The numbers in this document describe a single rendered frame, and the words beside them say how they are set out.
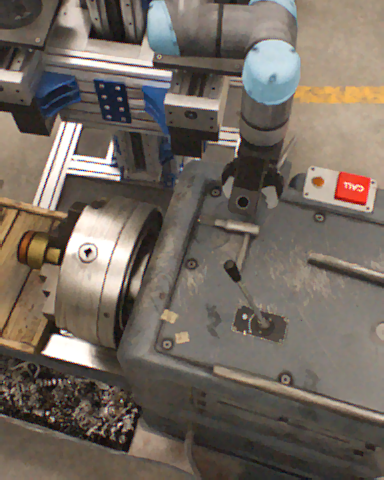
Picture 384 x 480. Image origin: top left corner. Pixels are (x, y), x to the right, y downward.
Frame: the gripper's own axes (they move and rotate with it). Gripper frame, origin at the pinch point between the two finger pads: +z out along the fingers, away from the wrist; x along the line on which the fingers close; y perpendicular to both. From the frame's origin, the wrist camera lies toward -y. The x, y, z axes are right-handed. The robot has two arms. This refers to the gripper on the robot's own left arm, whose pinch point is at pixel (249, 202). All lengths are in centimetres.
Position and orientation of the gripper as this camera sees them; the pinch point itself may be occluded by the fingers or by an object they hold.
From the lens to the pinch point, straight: 108.8
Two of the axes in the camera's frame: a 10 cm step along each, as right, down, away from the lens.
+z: 0.1, 4.7, 8.8
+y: 2.8, -8.5, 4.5
